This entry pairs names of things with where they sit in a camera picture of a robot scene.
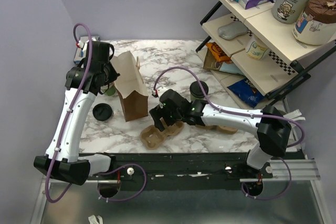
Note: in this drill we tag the brown cardboard cup carrier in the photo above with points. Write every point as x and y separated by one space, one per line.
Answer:
153 138
222 129

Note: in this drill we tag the white plastic scrap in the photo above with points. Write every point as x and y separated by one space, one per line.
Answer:
95 219

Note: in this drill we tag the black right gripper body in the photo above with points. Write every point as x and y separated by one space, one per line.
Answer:
170 117

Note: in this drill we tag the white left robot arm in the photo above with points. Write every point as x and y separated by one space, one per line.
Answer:
83 83

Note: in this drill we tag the beige black folding shelf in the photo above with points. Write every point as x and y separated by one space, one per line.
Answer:
286 67

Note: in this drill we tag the green paper cup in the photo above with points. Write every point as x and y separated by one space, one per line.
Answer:
110 89
195 98

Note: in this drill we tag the black plastic cup lid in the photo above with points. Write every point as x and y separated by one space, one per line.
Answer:
196 90
102 112

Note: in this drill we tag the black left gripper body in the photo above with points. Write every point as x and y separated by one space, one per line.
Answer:
110 74

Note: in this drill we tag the blue snack package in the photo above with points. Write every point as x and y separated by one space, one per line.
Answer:
247 92

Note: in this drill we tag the white printed mug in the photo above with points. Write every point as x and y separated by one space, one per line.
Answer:
256 49

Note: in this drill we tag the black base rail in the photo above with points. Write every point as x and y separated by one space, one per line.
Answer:
181 171

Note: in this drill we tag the orange brown snack bag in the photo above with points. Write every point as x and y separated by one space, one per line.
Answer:
217 60

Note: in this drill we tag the blue razor package box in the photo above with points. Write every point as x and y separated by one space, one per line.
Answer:
81 52

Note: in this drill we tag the brown paper bag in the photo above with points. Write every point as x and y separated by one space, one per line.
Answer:
130 86

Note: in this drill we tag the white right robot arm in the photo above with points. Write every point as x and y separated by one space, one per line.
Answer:
268 126

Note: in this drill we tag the grey stone-shaped pouch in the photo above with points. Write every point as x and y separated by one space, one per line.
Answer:
232 30

